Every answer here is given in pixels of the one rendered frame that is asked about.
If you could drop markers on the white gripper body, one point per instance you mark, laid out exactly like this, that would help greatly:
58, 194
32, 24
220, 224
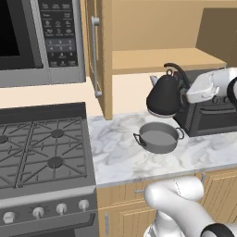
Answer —
202, 88

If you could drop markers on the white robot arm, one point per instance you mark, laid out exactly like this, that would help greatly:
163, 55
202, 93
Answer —
179, 206

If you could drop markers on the black kettle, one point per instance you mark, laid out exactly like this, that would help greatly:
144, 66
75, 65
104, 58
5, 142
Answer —
165, 94

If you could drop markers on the shaded wood cabinet door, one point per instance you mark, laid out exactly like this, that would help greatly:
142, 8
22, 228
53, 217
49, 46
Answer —
219, 34

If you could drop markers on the light wood base cabinet door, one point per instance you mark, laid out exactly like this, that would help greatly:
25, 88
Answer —
129, 222
223, 194

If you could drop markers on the white stove knob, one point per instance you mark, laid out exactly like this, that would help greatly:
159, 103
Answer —
61, 209
83, 204
8, 217
38, 212

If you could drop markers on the grey gas stove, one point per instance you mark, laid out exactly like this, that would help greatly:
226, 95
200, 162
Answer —
46, 172

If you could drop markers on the toaster oven knob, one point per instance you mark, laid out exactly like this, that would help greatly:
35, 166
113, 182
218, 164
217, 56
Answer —
216, 99
227, 99

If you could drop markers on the black toaster oven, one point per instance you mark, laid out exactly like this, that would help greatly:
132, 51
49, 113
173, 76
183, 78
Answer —
209, 118

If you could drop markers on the light wood drawer front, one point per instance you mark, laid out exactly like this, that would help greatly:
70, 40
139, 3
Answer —
120, 193

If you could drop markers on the stainless steel microwave oven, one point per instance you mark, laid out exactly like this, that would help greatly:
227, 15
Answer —
24, 71

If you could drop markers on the light wood wall cabinet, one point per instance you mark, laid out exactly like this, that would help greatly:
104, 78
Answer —
154, 31

